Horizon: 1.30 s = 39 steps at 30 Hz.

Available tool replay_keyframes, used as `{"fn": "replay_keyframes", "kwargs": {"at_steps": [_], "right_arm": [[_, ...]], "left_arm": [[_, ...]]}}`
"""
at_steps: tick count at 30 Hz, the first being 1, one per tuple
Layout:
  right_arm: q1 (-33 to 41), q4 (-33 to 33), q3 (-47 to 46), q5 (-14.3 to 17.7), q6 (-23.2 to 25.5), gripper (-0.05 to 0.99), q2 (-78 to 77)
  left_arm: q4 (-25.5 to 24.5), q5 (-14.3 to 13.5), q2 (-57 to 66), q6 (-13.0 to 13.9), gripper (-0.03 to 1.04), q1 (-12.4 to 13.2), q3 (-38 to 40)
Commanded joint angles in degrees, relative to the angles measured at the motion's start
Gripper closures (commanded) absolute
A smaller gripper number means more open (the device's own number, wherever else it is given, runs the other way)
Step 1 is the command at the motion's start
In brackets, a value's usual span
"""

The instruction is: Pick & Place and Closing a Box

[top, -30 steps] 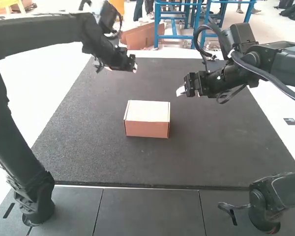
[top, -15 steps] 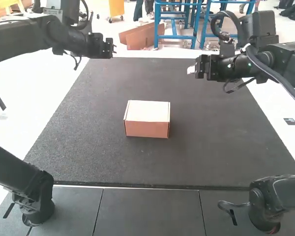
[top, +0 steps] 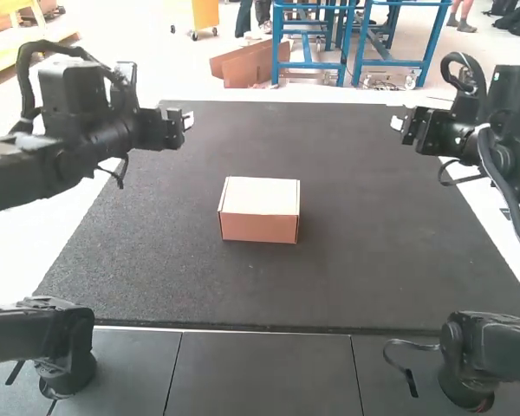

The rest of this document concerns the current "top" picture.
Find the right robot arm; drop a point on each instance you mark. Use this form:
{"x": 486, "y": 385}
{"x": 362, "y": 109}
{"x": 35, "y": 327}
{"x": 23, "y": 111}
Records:
{"x": 515, "y": 108}

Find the wooden pallet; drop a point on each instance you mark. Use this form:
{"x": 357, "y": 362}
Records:
{"x": 8, "y": 47}

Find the dark base panel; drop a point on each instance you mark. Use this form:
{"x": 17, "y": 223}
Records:
{"x": 130, "y": 372}
{"x": 394, "y": 390}
{"x": 264, "y": 372}

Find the person's legs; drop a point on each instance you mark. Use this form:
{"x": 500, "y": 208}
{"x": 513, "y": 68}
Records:
{"x": 245, "y": 17}
{"x": 459, "y": 13}

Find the black mat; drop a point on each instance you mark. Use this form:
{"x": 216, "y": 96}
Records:
{"x": 156, "y": 260}

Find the blue metal frame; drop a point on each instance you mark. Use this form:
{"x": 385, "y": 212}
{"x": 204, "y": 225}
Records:
{"x": 286, "y": 26}
{"x": 433, "y": 34}

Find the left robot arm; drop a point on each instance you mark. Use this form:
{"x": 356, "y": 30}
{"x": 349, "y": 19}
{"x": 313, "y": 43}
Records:
{"x": 69, "y": 143}

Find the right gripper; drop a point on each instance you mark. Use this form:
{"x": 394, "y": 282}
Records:
{"x": 433, "y": 132}

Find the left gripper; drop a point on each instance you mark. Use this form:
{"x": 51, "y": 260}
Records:
{"x": 158, "y": 130}

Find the cardboard box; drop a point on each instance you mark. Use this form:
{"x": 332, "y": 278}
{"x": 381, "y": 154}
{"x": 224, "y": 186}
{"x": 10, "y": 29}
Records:
{"x": 260, "y": 212}

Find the yellow wheeled cart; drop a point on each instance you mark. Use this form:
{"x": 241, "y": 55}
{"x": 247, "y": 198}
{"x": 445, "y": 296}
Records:
{"x": 206, "y": 13}

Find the black bag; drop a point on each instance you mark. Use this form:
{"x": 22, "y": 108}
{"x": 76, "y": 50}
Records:
{"x": 518, "y": 19}

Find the flat brown cardboard sheets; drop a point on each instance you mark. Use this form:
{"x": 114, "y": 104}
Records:
{"x": 242, "y": 65}

